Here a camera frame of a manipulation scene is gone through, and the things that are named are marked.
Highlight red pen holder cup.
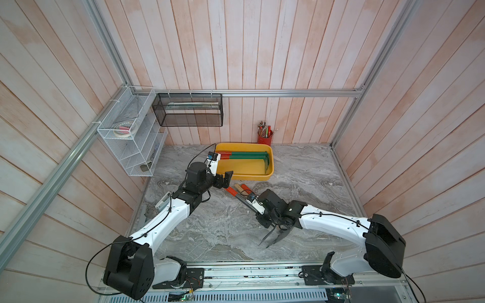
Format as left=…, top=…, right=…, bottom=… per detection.
left=257, top=132, right=273, bottom=146

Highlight green hoe red grip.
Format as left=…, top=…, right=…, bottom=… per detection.
left=218, top=154, right=270, bottom=175
left=217, top=151, right=270, bottom=167

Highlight yellow plastic storage box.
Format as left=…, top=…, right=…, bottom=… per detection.
left=215, top=143, right=275, bottom=181

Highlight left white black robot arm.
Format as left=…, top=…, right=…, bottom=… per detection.
left=103, top=162, right=233, bottom=300

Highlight black mesh wall basket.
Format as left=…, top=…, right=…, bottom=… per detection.
left=152, top=93, right=224, bottom=128

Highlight grey hoe red grip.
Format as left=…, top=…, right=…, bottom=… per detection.
left=240, top=183, right=292, bottom=249
left=226, top=186, right=279, bottom=244

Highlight pens in red cup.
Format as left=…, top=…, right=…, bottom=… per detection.
left=257, top=121, right=275, bottom=138

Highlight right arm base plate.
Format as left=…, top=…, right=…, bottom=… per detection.
left=298, top=265, right=355, bottom=286

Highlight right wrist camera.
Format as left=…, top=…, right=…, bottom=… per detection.
left=246, top=193, right=265, bottom=215

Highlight tape roll on shelf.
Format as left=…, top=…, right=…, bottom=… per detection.
left=113, top=121, right=136, bottom=138

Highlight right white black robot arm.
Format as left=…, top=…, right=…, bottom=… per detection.
left=246, top=189, right=406, bottom=285

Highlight white wire wall shelf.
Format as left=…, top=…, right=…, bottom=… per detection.
left=97, top=86, right=167, bottom=177

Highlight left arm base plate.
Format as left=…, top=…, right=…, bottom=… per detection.
left=152, top=268, right=205, bottom=290

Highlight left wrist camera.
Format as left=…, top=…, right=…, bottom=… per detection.
left=207, top=152, right=221, bottom=176

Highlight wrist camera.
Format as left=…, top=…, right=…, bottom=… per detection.
left=207, top=152, right=221, bottom=176
left=246, top=193, right=265, bottom=215

